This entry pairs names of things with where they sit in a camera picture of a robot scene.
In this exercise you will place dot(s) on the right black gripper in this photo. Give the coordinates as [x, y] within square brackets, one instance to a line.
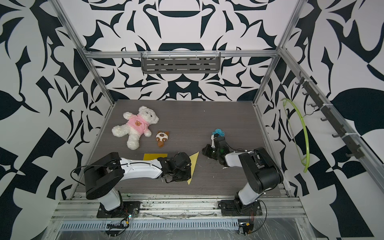
[206, 152]

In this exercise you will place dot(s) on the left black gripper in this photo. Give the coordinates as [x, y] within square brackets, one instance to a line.
[188, 175]

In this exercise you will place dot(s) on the light yellow square paper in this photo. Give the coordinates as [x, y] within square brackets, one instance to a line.
[193, 159]

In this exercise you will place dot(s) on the dark yellow square paper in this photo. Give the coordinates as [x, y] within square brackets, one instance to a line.
[150, 157]

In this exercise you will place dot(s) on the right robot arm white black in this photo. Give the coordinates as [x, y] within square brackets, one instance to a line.
[261, 172]

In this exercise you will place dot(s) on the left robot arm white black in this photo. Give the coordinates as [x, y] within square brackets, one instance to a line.
[101, 178]

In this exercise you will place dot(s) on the turquoise yarn ball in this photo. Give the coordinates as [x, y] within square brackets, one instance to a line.
[218, 132]

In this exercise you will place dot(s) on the small brown white plush toy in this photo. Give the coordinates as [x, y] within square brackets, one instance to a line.
[161, 138]

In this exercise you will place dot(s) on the white teddy bear pink shirt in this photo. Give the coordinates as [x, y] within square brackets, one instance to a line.
[136, 126]

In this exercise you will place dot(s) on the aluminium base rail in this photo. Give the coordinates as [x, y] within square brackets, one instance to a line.
[175, 207]

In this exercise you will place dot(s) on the white perforated cable duct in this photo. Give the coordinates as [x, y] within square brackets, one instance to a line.
[140, 225]

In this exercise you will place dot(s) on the grey slotted wall shelf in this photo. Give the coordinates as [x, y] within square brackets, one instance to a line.
[186, 62]

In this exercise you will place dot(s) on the black wall hook rail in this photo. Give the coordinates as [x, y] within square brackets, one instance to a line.
[332, 116]

